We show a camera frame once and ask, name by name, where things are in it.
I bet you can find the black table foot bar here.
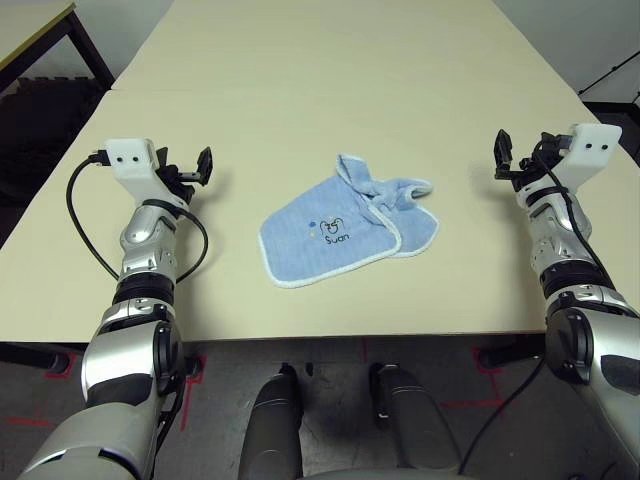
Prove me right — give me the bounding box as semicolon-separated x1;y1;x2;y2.
477;332;549;371
182;352;206;379
0;341;74;375

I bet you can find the light blue embroidered towel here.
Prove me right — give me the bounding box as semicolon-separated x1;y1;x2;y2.
258;152;441;290

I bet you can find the grey robot right leg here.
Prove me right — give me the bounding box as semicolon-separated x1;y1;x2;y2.
368;362;464;474

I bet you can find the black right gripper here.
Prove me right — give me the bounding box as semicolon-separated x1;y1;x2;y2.
493;128;560;191

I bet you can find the black-framed side table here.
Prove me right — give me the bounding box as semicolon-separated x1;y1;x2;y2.
0;0;116;96

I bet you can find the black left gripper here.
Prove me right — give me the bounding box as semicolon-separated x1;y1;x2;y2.
155;146;216;205

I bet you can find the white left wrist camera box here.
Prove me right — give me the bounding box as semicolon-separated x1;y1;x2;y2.
102;138;191;207

